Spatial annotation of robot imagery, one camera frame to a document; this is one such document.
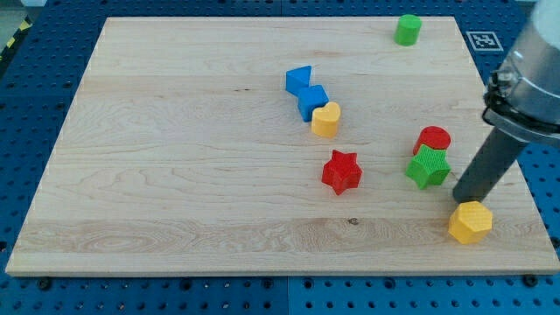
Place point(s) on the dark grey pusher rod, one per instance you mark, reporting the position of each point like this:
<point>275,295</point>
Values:
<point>492,160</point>

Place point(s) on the green star block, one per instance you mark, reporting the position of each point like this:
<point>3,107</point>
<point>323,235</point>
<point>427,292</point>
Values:
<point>428,167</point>

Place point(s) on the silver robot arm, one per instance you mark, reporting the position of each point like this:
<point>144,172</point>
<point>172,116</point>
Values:
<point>522,103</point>

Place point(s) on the red star block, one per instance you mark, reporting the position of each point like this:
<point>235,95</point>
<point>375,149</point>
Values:
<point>342,171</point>

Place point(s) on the wooden board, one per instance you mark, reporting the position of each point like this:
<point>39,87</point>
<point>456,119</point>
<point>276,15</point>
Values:
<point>183,155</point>

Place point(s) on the red cylinder block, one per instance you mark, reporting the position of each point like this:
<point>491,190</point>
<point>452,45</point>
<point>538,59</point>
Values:
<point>434,137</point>

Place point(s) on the yellow hexagon block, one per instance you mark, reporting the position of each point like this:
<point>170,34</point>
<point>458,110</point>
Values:
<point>471,222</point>

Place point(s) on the white fiducial marker tag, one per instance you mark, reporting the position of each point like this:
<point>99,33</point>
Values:
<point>484,41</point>

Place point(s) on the green cylinder block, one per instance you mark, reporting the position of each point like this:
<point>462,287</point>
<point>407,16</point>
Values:
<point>407,30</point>

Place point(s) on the yellow heart block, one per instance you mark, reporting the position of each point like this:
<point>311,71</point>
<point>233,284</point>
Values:
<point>325,120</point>

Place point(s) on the blue cube block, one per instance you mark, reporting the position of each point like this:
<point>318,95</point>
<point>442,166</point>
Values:
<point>310,98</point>

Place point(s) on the blue triangle block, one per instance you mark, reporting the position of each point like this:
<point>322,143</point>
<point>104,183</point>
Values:
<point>298,78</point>

